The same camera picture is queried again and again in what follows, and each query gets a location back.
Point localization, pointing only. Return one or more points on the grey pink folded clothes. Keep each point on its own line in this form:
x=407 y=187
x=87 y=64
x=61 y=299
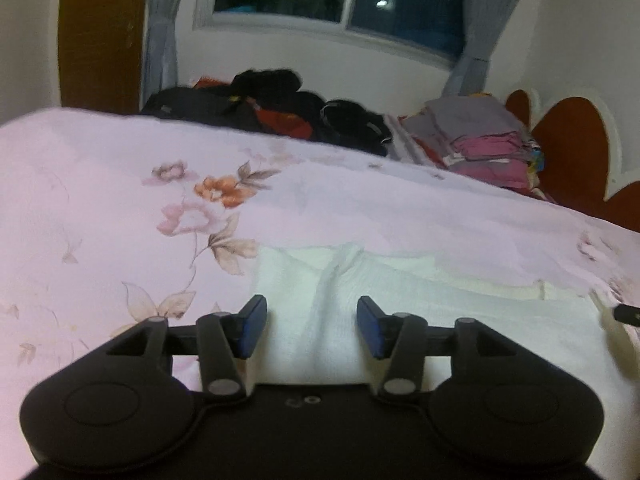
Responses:
x=475 y=136

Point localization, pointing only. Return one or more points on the white framed window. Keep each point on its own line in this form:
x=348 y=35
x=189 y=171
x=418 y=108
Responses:
x=340 y=5

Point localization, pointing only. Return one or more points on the black clothes pile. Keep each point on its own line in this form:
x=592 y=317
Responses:
x=273 y=102

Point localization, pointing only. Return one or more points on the pink floral bed sheet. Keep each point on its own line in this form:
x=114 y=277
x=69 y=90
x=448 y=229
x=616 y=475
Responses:
x=109 y=220

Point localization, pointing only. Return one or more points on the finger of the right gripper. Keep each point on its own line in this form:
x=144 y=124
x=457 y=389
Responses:
x=626 y=314

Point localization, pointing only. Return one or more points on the left grey curtain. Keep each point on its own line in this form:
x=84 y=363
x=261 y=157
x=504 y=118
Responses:
x=179 y=39

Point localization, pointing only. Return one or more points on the red white headboard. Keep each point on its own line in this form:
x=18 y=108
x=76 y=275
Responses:
x=582 y=156

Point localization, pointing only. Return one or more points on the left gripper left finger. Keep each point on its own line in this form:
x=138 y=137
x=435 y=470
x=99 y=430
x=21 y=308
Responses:
x=223 y=340

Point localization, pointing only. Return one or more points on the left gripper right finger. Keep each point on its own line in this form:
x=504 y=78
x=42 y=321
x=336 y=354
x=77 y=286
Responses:
x=399 y=339

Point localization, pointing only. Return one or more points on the brown wooden door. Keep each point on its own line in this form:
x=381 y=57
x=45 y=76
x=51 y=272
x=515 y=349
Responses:
x=100 y=54

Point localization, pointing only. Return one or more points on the right grey curtain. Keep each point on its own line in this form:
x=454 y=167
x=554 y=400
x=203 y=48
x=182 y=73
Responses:
x=483 y=23

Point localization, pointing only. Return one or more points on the grey curtain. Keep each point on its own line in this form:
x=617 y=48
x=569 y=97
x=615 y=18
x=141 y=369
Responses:
x=179 y=39
x=483 y=23

